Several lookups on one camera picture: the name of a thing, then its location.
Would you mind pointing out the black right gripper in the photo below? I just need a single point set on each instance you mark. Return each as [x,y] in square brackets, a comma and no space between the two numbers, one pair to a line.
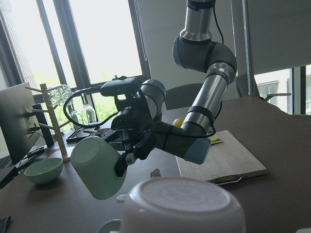
[131,131]

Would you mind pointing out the green plastic cup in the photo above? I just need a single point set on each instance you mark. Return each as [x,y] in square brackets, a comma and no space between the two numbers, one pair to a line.
[94,159]

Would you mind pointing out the pink plastic cup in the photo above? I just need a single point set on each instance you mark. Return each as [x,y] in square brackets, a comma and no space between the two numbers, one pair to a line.
[181,205]

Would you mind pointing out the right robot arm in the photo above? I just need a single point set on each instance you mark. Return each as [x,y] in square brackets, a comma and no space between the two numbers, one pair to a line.
[193,49]

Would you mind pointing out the light blue plastic cup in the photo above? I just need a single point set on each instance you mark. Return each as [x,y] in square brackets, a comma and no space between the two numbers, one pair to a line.
[111,226]

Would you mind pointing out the black glass rack tray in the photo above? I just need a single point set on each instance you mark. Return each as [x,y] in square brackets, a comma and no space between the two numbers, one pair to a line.
[76,135]

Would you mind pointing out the green bowl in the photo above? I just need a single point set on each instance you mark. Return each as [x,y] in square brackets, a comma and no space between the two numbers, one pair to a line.
[44,171]

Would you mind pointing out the wooden mug tree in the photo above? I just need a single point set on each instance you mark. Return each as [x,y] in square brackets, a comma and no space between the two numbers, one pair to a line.
[62,152]

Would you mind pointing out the yellow lemon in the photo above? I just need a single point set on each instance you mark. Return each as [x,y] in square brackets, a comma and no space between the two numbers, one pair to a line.
[178,122]

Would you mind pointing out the glass mug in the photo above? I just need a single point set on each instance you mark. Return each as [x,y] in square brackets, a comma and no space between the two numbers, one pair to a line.
[58,95]

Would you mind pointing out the black monitor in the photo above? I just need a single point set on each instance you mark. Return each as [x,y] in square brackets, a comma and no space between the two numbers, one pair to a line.
[17,121]

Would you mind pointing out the wooden cutting board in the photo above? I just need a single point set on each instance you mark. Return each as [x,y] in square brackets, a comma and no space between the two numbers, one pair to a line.
[227,162]

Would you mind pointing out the grey folded cloth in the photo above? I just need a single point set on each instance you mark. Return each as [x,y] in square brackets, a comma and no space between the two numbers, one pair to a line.
[4,223]

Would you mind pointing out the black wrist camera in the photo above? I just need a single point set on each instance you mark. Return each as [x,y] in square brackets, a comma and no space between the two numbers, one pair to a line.
[121,86]

